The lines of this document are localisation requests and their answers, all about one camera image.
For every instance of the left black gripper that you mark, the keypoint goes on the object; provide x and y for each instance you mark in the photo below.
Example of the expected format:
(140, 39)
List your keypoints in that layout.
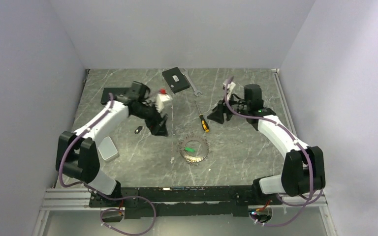
(161, 130)

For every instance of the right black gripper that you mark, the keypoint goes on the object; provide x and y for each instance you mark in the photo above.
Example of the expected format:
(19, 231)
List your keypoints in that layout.
(217, 115)

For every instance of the green key tag with keys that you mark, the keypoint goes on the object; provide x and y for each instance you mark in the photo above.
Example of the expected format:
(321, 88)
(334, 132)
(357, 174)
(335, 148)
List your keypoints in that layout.
(189, 149)

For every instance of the metal disc with keyrings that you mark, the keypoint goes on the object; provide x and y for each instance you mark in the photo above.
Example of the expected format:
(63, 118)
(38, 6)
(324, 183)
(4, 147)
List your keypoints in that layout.
(200, 154)

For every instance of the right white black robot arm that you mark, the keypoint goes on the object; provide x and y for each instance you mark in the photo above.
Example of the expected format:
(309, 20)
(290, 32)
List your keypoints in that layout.
(303, 166)

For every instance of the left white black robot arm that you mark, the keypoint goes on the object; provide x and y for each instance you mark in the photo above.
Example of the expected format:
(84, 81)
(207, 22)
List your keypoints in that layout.
(78, 156)

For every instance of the yellow black screwdriver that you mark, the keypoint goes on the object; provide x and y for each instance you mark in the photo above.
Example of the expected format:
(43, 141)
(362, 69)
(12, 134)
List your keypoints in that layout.
(204, 123)

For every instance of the black rectangular box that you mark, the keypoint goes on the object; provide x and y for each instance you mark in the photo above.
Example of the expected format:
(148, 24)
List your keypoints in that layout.
(175, 79)

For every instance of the silver open-end wrench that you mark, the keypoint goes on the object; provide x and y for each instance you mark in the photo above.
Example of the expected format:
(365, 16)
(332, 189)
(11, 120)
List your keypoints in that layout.
(196, 91)

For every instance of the grey white rectangular box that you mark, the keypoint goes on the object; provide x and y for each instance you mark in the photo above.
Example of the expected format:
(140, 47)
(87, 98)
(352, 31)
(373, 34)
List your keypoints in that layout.
(107, 150)

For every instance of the black flat tray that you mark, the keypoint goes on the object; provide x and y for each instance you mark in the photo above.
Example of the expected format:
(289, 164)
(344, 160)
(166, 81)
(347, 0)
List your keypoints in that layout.
(114, 91)

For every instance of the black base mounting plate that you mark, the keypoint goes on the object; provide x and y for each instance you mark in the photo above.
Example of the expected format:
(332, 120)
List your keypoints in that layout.
(138, 202)

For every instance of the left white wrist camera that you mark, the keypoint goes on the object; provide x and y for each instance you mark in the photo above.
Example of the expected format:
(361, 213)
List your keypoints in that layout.
(163, 100)

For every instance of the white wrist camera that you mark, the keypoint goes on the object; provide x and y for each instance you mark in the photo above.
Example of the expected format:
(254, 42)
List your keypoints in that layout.
(163, 100)
(230, 87)

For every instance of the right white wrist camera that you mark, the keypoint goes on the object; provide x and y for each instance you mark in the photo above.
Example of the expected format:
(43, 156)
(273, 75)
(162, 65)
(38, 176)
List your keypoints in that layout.
(230, 87)

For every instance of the aluminium extrusion rail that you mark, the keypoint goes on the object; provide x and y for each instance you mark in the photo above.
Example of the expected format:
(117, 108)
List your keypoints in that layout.
(81, 199)

